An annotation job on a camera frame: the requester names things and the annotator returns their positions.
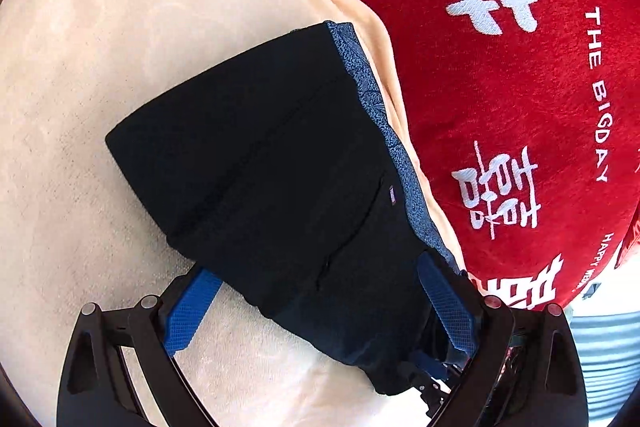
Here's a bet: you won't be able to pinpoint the black pants blue waistband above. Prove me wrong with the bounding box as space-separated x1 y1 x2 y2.
105 22 449 395

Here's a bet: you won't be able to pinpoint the red pillow white characters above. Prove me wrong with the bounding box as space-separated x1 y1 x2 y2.
361 0 639 309

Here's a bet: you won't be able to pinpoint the cream sofa cushion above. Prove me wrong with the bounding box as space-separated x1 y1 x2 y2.
1 0 461 426

